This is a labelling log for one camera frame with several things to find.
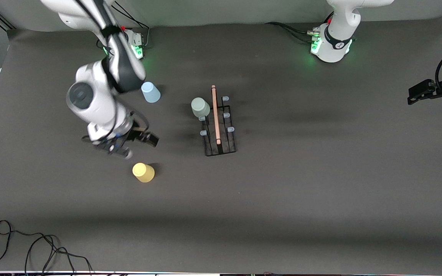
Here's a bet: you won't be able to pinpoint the black arm base cables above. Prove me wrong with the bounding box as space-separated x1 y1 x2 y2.
112 2 150 48
265 11 335 43

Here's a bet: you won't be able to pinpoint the light blue plastic cup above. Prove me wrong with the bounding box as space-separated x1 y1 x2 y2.
141 82 161 103

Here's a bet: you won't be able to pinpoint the thin black loose cable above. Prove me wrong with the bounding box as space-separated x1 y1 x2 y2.
25 235 93 276
0 220 58 272

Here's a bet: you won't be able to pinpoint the black left arm base cables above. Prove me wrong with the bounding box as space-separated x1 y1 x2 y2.
265 11 335 43

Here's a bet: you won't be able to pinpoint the pale green plastic cup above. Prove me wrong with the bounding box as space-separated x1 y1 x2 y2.
191 97 211 119

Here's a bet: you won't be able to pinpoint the black wire cup holder rack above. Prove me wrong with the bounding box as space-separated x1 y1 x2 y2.
199 85 237 157

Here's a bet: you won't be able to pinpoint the black right arm base cables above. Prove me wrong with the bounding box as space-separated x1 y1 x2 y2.
112 2 150 48

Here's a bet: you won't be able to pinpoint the yellow plastic cup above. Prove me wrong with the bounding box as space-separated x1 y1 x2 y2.
132 163 155 183

